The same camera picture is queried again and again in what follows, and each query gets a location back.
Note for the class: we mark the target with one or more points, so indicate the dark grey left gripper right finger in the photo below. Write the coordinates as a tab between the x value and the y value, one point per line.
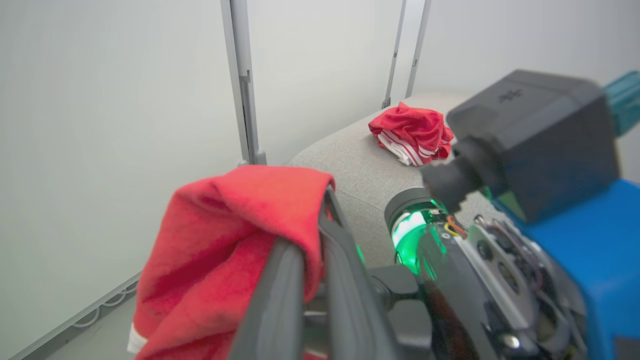
350	300

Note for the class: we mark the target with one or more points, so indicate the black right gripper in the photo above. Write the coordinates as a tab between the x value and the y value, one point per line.
475	300

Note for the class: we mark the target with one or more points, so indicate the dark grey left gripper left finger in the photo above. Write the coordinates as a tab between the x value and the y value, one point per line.
275	310

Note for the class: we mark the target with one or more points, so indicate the red fleece cloth white trim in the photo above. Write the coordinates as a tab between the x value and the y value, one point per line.
225	240

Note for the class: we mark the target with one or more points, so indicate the red white-striped jersey garment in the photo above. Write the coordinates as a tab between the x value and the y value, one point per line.
415	127

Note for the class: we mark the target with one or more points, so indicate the grey fabric sofa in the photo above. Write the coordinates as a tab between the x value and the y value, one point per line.
360	165

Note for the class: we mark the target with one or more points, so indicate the grey partition foot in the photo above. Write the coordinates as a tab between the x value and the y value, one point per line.
260	157
243	162

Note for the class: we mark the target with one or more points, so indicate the narrow white partition panel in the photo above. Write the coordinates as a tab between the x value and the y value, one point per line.
320	70

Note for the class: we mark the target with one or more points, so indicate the wide white partition panel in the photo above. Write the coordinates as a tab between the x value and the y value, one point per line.
110	125

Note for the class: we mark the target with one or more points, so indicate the blue right camera mount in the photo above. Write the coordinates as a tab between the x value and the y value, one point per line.
600	260

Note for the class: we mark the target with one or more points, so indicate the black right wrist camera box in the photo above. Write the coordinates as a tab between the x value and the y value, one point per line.
540	135

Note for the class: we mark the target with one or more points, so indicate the teal right camera connector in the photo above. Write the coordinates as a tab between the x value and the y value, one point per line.
625	100

